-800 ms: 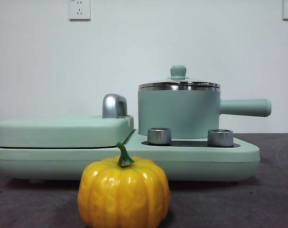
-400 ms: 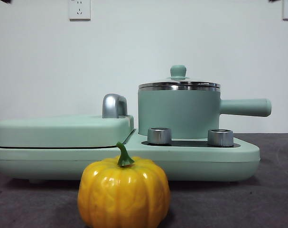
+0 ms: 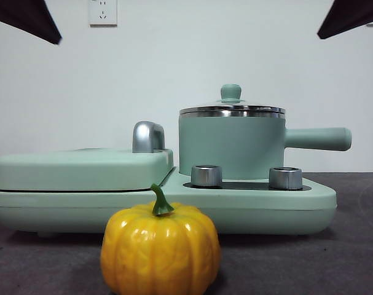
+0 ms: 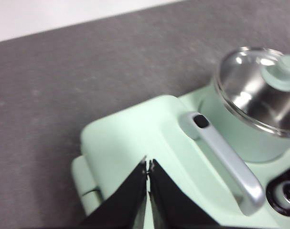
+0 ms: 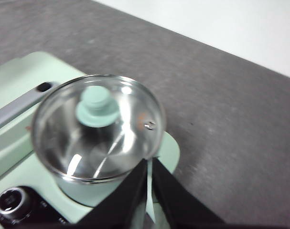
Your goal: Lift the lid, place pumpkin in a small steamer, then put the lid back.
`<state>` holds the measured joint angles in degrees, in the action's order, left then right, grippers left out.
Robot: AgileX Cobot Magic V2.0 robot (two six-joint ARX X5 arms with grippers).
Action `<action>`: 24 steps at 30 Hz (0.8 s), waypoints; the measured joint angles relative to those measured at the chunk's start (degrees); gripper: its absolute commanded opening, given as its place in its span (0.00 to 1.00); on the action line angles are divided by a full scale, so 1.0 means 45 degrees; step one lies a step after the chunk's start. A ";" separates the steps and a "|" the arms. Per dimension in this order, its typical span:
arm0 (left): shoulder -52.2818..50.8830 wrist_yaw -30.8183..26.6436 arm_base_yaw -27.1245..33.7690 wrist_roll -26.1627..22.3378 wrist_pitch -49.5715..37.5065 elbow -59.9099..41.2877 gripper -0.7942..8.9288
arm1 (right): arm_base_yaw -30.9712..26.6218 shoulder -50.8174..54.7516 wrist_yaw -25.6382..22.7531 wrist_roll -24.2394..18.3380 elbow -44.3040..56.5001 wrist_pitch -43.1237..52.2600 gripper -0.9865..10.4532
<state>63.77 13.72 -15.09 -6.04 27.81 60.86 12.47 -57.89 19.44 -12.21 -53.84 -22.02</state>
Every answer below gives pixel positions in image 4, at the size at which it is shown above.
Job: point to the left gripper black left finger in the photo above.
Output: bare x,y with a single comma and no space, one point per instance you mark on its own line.
121,205

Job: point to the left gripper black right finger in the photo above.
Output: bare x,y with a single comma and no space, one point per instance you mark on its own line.
175,207

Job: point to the glass lid with green knob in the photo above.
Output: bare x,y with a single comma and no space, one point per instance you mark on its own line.
235,71

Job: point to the mint green hinged griddle cover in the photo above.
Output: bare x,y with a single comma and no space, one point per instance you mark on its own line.
135,133

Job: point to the mint green breakfast machine base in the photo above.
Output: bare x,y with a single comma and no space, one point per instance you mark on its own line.
190,101

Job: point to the silver control knob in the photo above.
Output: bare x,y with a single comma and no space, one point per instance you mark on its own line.
289,194

